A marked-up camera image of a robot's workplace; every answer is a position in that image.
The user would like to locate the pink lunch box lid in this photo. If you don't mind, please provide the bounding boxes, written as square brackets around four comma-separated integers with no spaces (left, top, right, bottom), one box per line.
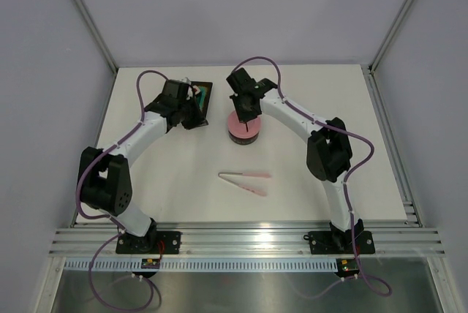
[227,111,261,136]

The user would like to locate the round steel lunch box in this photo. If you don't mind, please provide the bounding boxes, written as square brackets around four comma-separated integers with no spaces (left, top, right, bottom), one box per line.
[228,131,260,146]

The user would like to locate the steel tongs with pink tips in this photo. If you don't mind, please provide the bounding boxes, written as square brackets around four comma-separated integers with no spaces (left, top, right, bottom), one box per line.
[217,171,271,197]

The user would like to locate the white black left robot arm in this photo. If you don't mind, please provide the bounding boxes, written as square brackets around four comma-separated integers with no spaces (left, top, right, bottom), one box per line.
[75,79,213,253]

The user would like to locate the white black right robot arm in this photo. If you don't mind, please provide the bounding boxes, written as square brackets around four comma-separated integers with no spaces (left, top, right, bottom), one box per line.
[227,68,363,252]

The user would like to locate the black teal square plate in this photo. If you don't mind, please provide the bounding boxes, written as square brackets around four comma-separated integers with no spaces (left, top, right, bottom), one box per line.
[192,81,213,118]

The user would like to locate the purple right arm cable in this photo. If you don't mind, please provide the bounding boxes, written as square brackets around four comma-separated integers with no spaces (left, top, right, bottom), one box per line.
[233,56,393,298]

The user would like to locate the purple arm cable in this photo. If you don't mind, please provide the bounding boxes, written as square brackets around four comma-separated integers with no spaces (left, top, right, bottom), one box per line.
[75,70,169,309]
[233,56,393,298]

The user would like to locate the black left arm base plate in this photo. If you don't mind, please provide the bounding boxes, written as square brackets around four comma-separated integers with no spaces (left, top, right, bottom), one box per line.
[116,230,181,254]

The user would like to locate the left aluminium frame post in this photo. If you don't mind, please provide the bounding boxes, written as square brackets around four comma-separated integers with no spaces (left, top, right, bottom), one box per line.
[71,0,118,76]

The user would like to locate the aluminium frame post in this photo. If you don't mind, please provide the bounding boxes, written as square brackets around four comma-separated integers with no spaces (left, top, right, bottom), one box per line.
[368,0,417,75]
[71,0,118,76]

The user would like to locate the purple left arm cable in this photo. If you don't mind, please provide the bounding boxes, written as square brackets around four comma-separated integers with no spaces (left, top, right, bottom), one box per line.
[75,70,169,309]

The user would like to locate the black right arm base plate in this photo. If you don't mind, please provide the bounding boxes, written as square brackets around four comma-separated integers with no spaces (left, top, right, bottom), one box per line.
[303,230,376,254]

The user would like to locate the aluminium front rail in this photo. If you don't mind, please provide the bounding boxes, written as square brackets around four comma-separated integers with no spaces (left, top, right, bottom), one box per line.
[49,228,445,257]

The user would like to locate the white slotted cable duct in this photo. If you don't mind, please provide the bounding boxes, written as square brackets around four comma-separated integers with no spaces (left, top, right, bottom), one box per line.
[64,257,338,273]

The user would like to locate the right aluminium frame post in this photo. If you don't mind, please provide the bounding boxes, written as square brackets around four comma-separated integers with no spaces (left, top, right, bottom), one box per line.
[368,0,417,75]

